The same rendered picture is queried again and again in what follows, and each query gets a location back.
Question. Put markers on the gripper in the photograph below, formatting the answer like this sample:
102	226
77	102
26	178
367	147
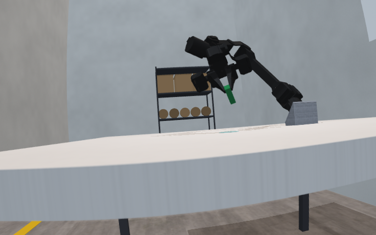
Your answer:
220	70

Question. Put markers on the green rectangular post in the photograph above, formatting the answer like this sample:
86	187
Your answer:
229	94

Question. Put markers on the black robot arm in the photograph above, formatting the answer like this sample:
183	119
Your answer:
211	48

